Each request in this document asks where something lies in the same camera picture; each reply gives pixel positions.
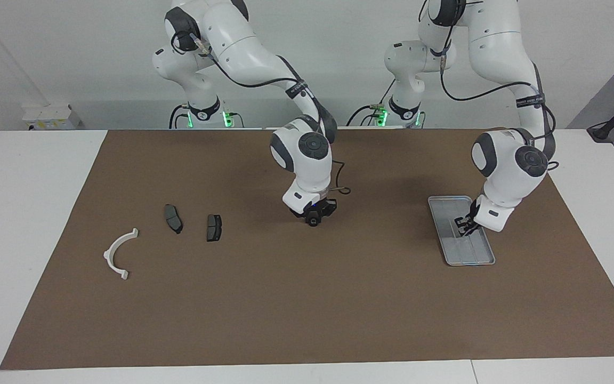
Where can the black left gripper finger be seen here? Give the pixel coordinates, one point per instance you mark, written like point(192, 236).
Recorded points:
point(460, 224)
point(469, 232)

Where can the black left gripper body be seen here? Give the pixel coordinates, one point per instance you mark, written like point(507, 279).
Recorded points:
point(471, 216)

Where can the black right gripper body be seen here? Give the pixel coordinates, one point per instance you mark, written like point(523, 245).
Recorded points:
point(329, 207)

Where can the large black bearing gear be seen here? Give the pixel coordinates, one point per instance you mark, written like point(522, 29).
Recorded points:
point(313, 218)

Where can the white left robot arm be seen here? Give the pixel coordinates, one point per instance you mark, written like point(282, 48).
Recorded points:
point(504, 53)

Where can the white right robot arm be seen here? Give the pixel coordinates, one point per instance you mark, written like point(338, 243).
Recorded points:
point(243, 53)

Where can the silver metal tray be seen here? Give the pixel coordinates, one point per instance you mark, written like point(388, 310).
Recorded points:
point(469, 255)

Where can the brown table mat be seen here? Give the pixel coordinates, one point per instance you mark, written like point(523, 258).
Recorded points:
point(307, 298)

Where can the dark grey brake pad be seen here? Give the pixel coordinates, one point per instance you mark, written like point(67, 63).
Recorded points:
point(172, 217)
point(213, 228)

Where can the white background box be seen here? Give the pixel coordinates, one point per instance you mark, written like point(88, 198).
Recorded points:
point(51, 117)

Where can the white curved plastic bracket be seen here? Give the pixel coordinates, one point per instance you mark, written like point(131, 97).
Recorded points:
point(110, 256)

